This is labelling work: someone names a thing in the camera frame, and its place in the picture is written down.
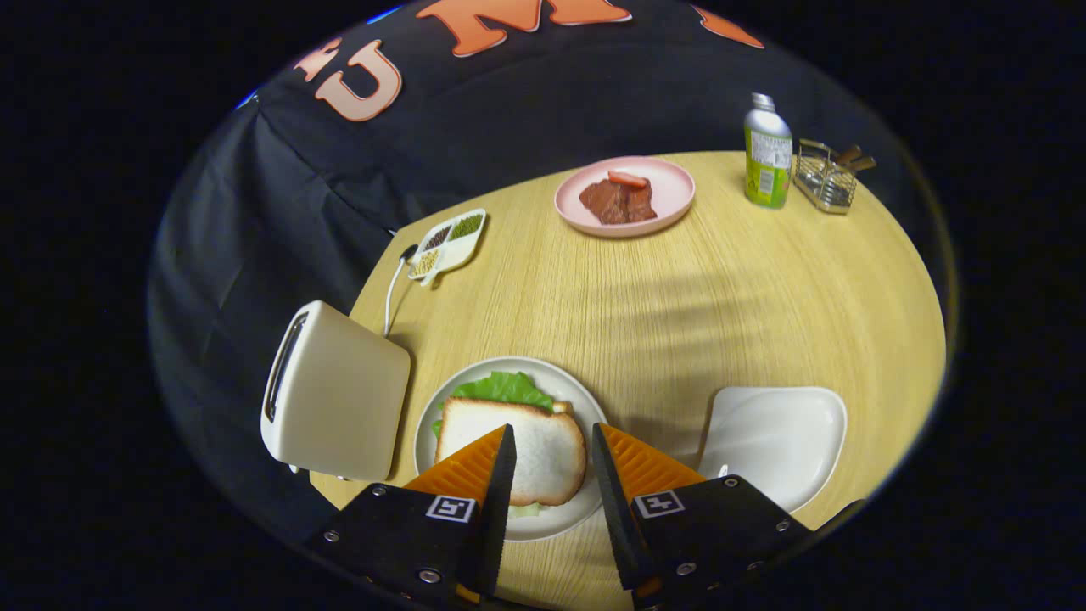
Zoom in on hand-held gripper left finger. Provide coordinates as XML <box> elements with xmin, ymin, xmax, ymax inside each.
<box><xmin>305</xmin><ymin>423</ymin><xmax>518</xmax><ymax>608</ymax></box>

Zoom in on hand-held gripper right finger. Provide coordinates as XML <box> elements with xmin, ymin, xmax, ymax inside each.
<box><xmin>591</xmin><ymin>422</ymin><xmax>815</xmax><ymax>610</ymax></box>

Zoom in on toasted white bread slice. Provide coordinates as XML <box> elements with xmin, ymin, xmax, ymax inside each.
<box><xmin>434</xmin><ymin>396</ymin><xmax>588</xmax><ymax>508</ymax></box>

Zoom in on green lettuce leaf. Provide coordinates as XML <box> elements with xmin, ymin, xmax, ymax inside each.
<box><xmin>431</xmin><ymin>371</ymin><xmax>557</xmax><ymax>519</ymax></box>

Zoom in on white round plate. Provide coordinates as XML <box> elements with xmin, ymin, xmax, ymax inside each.
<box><xmin>413</xmin><ymin>356</ymin><xmax>609</xmax><ymax>543</ymax></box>

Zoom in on white rounded square plate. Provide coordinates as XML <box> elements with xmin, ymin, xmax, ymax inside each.
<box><xmin>696</xmin><ymin>386</ymin><xmax>848</xmax><ymax>514</ymax></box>

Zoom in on cream white toaster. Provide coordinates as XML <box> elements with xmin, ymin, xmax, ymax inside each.
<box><xmin>260</xmin><ymin>300</ymin><xmax>412</xmax><ymax>483</ymax></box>

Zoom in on white divided condiment dish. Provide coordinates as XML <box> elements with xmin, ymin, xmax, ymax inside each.
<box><xmin>407</xmin><ymin>208</ymin><xmax>488</xmax><ymax>288</ymax></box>

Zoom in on brown cooked meat slices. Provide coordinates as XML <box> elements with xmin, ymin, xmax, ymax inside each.
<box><xmin>579</xmin><ymin>177</ymin><xmax>658</xmax><ymax>226</ymax></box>

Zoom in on pink round plate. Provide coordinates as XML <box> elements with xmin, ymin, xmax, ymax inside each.
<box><xmin>554</xmin><ymin>156</ymin><xmax>697</xmax><ymax>238</ymax></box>

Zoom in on green label metal bottle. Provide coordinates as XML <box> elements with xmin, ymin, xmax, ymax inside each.
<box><xmin>744</xmin><ymin>92</ymin><xmax>794</xmax><ymax>210</ymax></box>

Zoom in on white toaster cable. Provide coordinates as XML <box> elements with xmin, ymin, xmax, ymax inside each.
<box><xmin>383</xmin><ymin>244</ymin><xmax>419</xmax><ymax>338</ymax></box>

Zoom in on small wire basket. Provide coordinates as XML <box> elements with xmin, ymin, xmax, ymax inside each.
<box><xmin>793</xmin><ymin>139</ymin><xmax>859</xmax><ymax>215</ymax></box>

